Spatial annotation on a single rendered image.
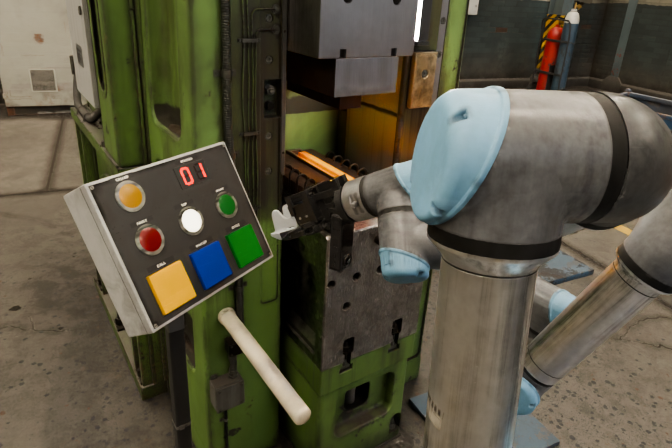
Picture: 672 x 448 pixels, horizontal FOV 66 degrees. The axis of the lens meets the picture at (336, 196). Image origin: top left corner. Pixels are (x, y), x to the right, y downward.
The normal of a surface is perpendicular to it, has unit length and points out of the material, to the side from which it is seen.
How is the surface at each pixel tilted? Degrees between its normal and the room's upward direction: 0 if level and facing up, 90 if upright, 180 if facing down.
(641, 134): 54
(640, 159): 71
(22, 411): 0
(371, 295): 90
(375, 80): 90
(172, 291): 60
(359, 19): 90
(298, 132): 90
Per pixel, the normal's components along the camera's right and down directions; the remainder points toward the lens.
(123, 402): 0.05, -0.92
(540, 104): 0.10, -0.68
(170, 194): 0.76, -0.25
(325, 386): 0.55, 0.34
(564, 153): 0.11, 0.00
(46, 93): 0.36, 0.38
